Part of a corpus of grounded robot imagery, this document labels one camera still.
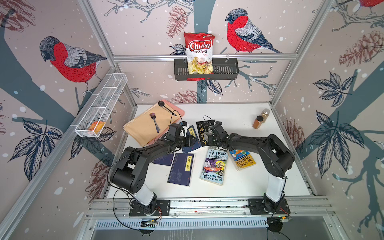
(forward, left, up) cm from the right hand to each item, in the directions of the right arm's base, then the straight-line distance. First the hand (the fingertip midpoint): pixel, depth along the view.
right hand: (209, 138), depth 98 cm
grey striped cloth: (+3, +1, +1) cm, 4 cm away
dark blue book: (-15, +27, -1) cm, 31 cm away
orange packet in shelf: (-16, +51, +33) cm, 63 cm away
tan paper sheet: (+10, +45, -1) cm, 46 cm away
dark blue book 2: (-21, +16, -1) cm, 26 cm away
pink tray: (+29, +29, -1) cm, 41 cm away
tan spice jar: (+18, -39, +7) cm, 44 cm away
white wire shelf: (+2, +59, +29) cm, 66 cm away
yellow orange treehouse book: (-14, -20, 0) cm, 24 cm away
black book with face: (+10, +4, 0) cm, 11 cm away
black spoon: (+33, +39, 0) cm, 51 cm away
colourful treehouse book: (-19, -3, 0) cm, 19 cm away
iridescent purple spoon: (+18, +42, 0) cm, 46 cm away
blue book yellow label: (+5, +12, +1) cm, 13 cm away
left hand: (-3, +8, +7) cm, 11 cm away
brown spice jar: (+12, -33, +4) cm, 36 cm away
